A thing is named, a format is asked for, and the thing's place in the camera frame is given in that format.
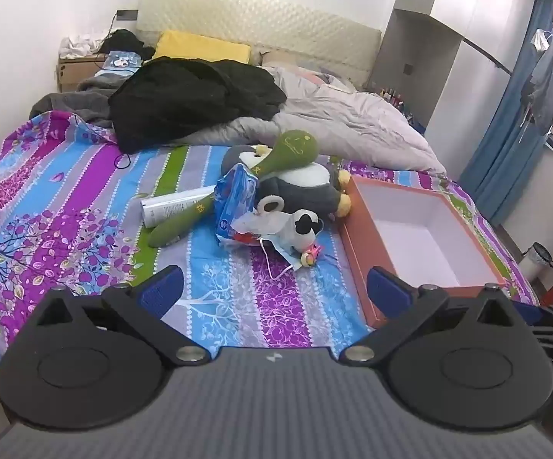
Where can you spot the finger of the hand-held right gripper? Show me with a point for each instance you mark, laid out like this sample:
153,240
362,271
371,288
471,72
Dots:
527,312

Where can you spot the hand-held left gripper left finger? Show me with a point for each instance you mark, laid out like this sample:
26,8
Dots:
161,291

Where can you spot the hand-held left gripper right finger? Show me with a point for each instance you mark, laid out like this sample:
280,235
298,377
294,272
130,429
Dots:
384,291

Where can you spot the orange cardboard box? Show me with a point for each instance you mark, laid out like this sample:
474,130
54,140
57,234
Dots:
424,244

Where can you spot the red foil packet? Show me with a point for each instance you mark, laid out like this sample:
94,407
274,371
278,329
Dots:
247,238

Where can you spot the blue face mask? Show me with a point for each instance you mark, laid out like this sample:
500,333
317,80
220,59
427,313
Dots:
288,254

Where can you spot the small panda plush toy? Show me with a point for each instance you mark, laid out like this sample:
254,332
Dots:
300,229

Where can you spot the blue tissue packet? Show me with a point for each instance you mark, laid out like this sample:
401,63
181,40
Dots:
231,201

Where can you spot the white trash bin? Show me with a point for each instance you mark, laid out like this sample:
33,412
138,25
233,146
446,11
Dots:
534,263

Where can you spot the small pink toy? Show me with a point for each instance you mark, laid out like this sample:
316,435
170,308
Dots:
310,254

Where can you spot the white tube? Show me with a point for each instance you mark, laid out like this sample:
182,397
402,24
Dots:
171,205

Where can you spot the grey penguin plush toy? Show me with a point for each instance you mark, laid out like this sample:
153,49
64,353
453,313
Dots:
300,184

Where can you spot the green plush stick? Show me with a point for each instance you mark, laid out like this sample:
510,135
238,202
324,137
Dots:
295,148

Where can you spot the blue curtain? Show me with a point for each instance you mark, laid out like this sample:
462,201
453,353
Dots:
505,143

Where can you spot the light grey duvet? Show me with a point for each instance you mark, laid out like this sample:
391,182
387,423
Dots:
343,114

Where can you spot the black jacket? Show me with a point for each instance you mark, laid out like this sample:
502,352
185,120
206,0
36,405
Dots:
185,100

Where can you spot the row of small bottles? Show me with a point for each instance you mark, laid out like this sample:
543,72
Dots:
393,95

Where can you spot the dark grey blanket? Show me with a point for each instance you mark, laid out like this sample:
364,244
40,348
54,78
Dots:
75,103

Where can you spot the pink pillow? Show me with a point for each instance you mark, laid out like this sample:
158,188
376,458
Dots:
314,76

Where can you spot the blue panda print pillow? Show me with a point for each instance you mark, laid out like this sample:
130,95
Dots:
121,62

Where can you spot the brown cardboard box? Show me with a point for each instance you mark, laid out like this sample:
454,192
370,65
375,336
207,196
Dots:
73,74

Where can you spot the hanging denim jacket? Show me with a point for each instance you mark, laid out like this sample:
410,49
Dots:
551,71

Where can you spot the grey wardrobe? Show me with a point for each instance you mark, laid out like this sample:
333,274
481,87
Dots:
415,48

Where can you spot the yellow pillow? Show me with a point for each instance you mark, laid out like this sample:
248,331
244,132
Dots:
200,48

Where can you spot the black cloth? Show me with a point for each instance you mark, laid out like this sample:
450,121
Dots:
123,40

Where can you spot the white crumpled cloth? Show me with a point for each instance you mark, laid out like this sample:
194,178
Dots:
78,48

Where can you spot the cream quilted headboard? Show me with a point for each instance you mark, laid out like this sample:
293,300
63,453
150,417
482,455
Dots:
281,24

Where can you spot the dark curtain rail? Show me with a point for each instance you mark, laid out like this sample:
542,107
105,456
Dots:
484,52

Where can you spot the black wall socket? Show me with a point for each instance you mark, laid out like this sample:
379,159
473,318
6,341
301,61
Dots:
127,14

